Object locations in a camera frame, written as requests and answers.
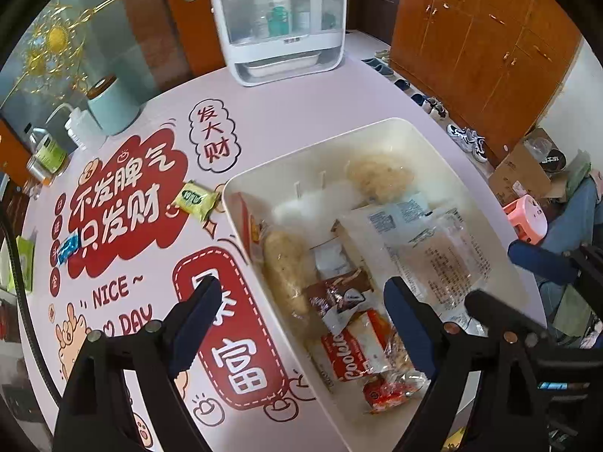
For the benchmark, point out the small red snack packet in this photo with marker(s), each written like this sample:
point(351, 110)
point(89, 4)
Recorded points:
point(388, 393)

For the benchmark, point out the pink plastic stool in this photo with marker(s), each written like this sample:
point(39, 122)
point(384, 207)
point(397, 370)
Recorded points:
point(525, 216)

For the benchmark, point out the person's leg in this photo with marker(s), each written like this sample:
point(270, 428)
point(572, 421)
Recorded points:
point(579, 216)

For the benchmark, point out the gold ornament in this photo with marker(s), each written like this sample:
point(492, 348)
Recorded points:
point(55, 36)

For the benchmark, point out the white desktop organizer cabinet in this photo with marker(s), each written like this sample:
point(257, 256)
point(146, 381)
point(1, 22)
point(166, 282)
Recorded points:
point(282, 56)

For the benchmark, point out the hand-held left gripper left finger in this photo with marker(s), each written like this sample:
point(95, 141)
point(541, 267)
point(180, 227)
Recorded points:
point(188, 334)

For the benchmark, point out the green tissue box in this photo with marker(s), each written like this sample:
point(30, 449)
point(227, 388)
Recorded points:
point(23, 263)

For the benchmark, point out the round pastry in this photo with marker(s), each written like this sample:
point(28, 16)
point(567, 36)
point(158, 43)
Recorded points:
point(287, 273)
point(379, 176)

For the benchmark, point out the small blue packet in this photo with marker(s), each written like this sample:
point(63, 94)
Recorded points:
point(67, 248)

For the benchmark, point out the red and white cookie packet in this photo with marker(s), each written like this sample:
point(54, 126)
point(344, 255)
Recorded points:
point(353, 353)

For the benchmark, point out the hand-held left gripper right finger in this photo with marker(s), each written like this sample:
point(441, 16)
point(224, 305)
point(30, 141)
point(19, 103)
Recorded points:
point(412, 329)

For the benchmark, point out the clear packet of bars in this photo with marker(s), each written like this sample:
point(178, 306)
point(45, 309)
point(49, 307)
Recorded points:
point(438, 263)

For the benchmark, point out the black bowl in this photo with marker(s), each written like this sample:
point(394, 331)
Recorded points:
point(553, 160)

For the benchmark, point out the cardboard box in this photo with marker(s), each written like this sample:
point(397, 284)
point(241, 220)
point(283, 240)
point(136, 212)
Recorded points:
point(518, 174)

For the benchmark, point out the small glass jar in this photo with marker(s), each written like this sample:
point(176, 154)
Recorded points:
point(37, 176)

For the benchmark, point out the row of shoes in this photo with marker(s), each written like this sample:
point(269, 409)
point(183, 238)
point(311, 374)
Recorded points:
point(436, 108)

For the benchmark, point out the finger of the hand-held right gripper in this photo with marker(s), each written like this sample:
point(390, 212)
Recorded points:
point(490, 308)
point(541, 259)

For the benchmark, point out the wooden cabinet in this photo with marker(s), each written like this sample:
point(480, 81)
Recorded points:
point(471, 56)

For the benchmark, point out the white wash bottle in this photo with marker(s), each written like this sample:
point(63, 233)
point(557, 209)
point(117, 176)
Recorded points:
point(82, 134)

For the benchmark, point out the brown chocolate snack packet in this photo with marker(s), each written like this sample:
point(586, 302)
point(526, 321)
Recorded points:
point(337, 296)

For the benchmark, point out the nut cluster snack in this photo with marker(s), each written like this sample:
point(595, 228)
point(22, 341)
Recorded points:
point(400, 358)

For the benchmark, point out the white plastic bin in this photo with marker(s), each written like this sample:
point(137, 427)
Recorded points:
point(424, 146)

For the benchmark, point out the small clear bottle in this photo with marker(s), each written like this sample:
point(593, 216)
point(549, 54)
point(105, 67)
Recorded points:
point(259, 14)

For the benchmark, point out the frosted glass sliding door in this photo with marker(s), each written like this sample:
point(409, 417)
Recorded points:
point(117, 33)

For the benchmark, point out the green snack packet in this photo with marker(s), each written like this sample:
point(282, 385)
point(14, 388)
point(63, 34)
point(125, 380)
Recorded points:
point(195, 200)

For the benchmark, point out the green cloth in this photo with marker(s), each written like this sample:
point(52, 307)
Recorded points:
point(578, 174)

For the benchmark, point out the mint canister with wooden lid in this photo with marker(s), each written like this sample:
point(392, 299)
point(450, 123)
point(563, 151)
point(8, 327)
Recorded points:
point(115, 108)

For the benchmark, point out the large clear packet blue label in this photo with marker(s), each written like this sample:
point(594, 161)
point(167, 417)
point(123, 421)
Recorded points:
point(391, 219)

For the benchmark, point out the glass bottle with green label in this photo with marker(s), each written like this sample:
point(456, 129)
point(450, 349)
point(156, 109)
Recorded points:
point(49, 155)

